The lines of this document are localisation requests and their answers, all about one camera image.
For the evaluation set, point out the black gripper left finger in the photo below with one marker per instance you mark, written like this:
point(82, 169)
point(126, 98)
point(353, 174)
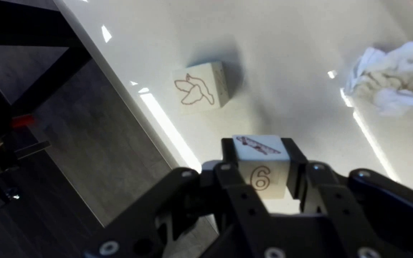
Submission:
point(228, 152)

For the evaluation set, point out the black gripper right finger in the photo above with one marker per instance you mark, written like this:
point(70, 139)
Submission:
point(296, 172)

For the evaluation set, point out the wooden cube red print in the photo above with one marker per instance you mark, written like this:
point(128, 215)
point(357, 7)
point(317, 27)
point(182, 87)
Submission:
point(264, 166)

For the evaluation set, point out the crumpled white tissue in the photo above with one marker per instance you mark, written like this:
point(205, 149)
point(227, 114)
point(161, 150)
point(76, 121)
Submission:
point(393, 76)

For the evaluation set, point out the small red object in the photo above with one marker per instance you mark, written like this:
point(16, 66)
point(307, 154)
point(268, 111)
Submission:
point(23, 120)

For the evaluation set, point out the black equipment stand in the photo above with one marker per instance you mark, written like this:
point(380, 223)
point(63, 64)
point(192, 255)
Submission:
point(14, 23)

